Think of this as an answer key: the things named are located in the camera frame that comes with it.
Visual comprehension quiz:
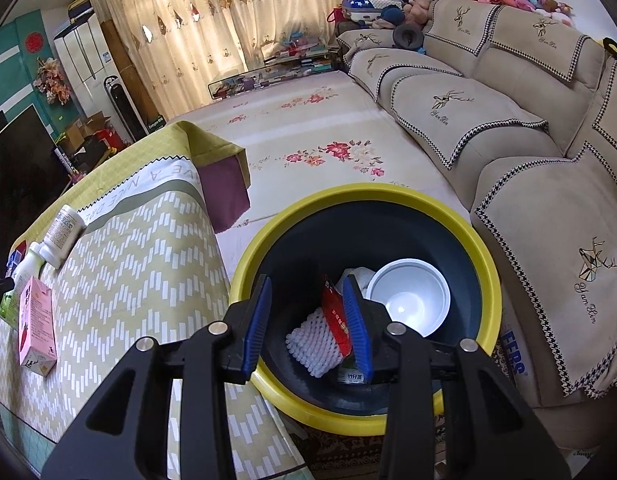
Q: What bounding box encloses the green patterned tablecloth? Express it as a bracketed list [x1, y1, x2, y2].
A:
[0, 121, 309, 480]

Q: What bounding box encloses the white box blue print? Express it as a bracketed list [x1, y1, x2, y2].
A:
[499, 305, 534, 386]

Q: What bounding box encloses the white refrigerator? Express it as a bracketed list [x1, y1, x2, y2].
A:
[53, 2, 124, 131]

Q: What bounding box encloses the black flat television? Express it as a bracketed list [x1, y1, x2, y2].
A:
[0, 105, 72, 281]

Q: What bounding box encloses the beige patterned curtain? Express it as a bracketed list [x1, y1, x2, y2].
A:
[96, 0, 389, 111]

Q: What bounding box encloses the white and green bottle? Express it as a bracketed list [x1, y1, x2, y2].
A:
[0, 241, 44, 321]

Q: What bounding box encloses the pink drink carton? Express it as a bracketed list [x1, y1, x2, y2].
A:
[18, 276, 58, 377]

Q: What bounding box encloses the white labelled bottle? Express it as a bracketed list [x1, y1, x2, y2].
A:
[38, 205, 86, 267]

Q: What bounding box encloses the open cardboard box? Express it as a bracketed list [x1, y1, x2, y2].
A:
[63, 115, 114, 156]

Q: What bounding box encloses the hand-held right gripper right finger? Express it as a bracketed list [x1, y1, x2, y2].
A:
[343, 275, 572, 480]

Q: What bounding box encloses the white plastic bowl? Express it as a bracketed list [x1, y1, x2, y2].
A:
[366, 258, 452, 338]

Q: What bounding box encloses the row of books and toys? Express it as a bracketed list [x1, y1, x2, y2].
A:
[208, 42, 342, 101]

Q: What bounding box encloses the black neck pillow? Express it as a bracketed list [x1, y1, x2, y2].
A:
[393, 25, 427, 51]

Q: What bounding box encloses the white tower fan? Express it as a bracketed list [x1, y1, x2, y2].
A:
[103, 76, 142, 143]

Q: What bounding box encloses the yellow rimmed dark bin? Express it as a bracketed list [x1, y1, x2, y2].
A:
[228, 183, 502, 436]

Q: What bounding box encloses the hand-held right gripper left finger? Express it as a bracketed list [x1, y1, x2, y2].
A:
[41, 274, 273, 480]

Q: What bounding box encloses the white foam net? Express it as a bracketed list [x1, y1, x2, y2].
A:
[285, 312, 352, 378]

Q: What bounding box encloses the pink plush bear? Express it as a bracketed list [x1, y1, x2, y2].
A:
[403, 0, 434, 26]

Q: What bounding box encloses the brown patterned rug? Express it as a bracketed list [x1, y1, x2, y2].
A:
[288, 400, 514, 480]

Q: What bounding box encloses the brown wooden board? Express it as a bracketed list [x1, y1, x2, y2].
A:
[101, 20, 162, 136]

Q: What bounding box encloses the red snack packet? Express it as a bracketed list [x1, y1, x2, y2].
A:
[321, 275, 364, 385]

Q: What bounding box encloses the artificial flower bunch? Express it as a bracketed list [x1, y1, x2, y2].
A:
[33, 57, 72, 106]

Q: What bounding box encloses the beige sofa with deer covers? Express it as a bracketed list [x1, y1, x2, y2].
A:
[336, 0, 617, 411]

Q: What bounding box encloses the floral floor mat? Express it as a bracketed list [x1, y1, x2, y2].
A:
[178, 70, 474, 261]

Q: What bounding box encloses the striped star bag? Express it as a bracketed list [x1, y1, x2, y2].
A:
[341, 0, 384, 23]

